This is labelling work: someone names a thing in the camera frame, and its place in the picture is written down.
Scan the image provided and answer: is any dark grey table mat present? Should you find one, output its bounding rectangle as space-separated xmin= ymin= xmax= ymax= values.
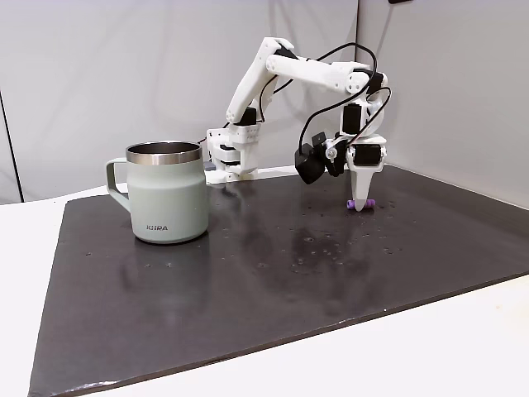
xmin=27 ymin=163 xmax=529 ymax=397

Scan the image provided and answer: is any sage green steel-rim mug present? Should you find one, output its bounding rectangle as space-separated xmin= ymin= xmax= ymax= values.
xmin=105 ymin=141 xmax=210 ymax=245

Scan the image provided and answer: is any black oval camera box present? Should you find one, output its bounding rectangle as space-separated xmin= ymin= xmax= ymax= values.
xmin=293 ymin=132 xmax=346 ymax=185

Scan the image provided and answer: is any black camera cable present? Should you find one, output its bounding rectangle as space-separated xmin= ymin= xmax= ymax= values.
xmin=260 ymin=42 xmax=393 ymax=156

